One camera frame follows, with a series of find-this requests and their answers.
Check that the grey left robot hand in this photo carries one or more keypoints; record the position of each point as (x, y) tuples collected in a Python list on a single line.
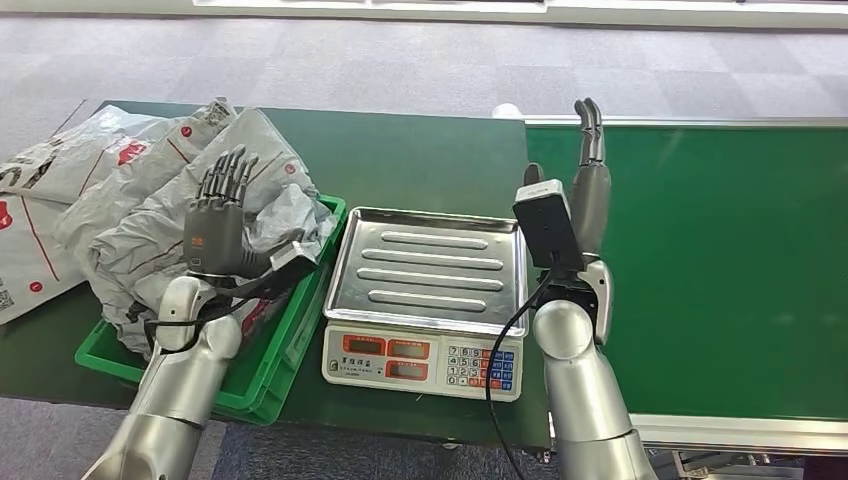
[(215, 232)]

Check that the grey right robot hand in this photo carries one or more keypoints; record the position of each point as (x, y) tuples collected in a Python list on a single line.
[(590, 205)]

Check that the grey mailer package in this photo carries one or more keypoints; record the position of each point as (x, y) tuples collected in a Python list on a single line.
[(285, 212)]

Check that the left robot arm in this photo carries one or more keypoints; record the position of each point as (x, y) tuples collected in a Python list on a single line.
[(172, 391)]

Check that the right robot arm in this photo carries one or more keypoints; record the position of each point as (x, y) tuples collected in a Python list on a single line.
[(583, 391)]

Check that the green plastic basket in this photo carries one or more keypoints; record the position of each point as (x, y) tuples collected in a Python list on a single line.
[(265, 391)]

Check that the white electronic weighing scale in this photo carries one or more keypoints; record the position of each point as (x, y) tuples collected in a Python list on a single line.
[(424, 272)]

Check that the grey mailer bag red logo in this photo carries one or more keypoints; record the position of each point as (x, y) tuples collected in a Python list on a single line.
[(119, 199)]

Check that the green belt conveyor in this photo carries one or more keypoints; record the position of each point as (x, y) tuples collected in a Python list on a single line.
[(729, 265)]

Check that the grey mailer bag QR print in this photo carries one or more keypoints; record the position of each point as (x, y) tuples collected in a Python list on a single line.
[(79, 146)]

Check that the flat pale mailer bag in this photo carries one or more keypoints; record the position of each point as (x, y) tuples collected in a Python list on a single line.
[(33, 258)]

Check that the white window sill ledge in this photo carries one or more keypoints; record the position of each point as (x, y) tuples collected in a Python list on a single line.
[(596, 14)]

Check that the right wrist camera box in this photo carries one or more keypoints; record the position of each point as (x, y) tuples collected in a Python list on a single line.
[(548, 225)]

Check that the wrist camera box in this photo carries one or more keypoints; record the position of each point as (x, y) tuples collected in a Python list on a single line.
[(295, 255), (548, 225)]

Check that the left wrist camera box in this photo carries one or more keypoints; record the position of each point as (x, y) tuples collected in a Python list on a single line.
[(295, 255)]

